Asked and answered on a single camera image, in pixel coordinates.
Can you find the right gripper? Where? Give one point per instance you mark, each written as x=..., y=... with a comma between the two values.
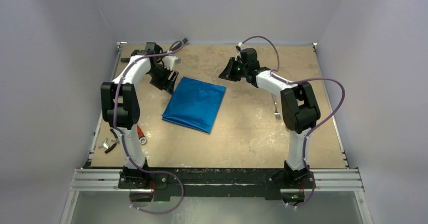
x=234, y=70

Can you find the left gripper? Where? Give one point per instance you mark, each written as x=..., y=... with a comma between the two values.
x=163, y=85

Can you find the blue cloth napkin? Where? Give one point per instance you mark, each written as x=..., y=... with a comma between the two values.
x=195, y=104

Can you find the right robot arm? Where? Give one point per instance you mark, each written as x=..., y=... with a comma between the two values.
x=298, y=102

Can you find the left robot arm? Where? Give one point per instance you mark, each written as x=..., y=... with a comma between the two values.
x=119, y=101

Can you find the silver fork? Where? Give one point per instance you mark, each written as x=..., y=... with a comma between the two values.
x=276, y=112

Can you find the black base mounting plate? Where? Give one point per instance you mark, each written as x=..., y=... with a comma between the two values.
x=244, y=192

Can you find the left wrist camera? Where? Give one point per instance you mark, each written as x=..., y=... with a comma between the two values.
x=170, y=61

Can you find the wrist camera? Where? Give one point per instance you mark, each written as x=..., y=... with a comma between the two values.
x=170, y=61
x=240, y=46

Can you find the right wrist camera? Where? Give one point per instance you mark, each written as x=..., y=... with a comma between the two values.
x=240, y=46

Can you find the red handled wrench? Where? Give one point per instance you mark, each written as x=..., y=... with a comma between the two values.
x=141, y=136

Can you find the aluminium frame rail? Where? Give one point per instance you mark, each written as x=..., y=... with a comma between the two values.
x=327, y=180

